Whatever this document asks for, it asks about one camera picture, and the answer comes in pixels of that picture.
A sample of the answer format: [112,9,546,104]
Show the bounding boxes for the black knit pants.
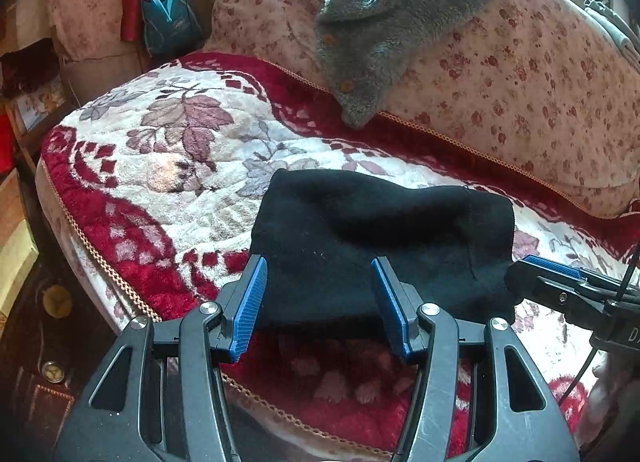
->
[250,170,521,338]

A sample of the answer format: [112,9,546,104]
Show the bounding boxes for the right hand white glove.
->
[589,352,639,422]

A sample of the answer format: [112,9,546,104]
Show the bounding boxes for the pink floral quilt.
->
[207,0,639,216]

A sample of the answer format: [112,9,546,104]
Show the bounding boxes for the red white floral blanket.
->
[36,52,639,461]

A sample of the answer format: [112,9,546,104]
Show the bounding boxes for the grey fleece jacket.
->
[316,0,492,128]

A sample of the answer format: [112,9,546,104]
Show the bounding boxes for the teal plastic bag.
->
[141,0,202,57]

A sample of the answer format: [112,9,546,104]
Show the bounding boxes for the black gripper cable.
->
[556,241,640,408]

